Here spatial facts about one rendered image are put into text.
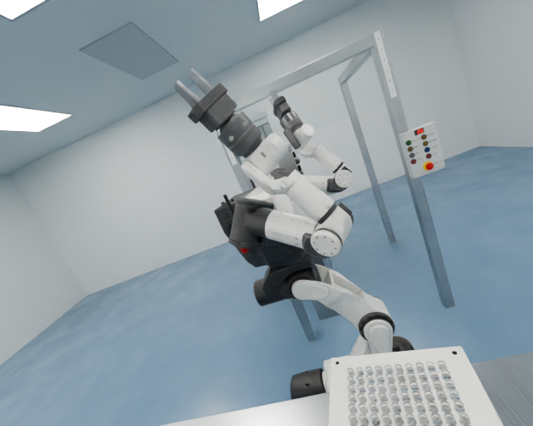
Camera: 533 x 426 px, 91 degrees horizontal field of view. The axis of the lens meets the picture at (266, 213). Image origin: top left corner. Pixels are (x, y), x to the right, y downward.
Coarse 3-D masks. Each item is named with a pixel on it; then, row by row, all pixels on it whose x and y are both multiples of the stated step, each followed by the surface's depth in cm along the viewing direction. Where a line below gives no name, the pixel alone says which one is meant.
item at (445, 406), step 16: (368, 384) 47; (400, 384) 45; (416, 384) 44; (384, 400) 43; (416, 400) 42; (432, 400) 41; (384, 416) 42; (400, 416) 41; (432, 416) 39; (448, 416) 38
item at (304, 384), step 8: (400, 344) 139; (320, 368) 130; (296, 376) 129; (304, 376) 127; (312, 376) 125; (320, 376) 124; (296, 384) 125; (304, 384) 124; (312, 384) 122; (320, 384) 121; (296, 392) 123; (304, 392) 122; (312, 392) 121; (320, 392) 120
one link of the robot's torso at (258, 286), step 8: (304, 256) 105; (288, 264) 104; (296, 264) 103; (304, 264) 102; (312, 264) 106; (272, 272) 105; (280, 272) 104; (288, 272) 104; (264, 280) 110; (272, 280) 106; (280, 280) 105; (320, 280) 110; (256, 288) 111; (264, 288) 107; (272, 288) 107; (280, 288) 108; (256, 296) 110; (264, 296) 109; (272, 296) 108; (280, 296) 108; (264, 304) 112
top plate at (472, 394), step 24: (336, 360) 55; (360, 360) 53; (384, 360) 51; (408, 360) 49; (432, 360) 47; (456, 360) 45; (336, 384) 50; (384, 384) 46; (408, 384) 45; (432, 384) 43; (456, 384) 42; (480, 384) 41; (336, 408) 46; (480, 408) 38
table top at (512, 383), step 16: (528, 352) 49; (480, 368) 50; (496, 368) 48; (512, 368) 47; (528, 368) 46; (496, 384) 46; (512, 384) 45; (528, 384) 44; (288, 400) 59; (304, 400) 57; (320, 400) 56; (496, 400) 44; (512, 400) 43; (528, 400) 42; (208, 416) 63; (224, 416) 61; (240, 416) 60; (256, 416) 58; (272, 416) 57; (288, 416) 55; (304, 416) 54; (320, 416) 53; (512, 416) 41; (528, 416) 41
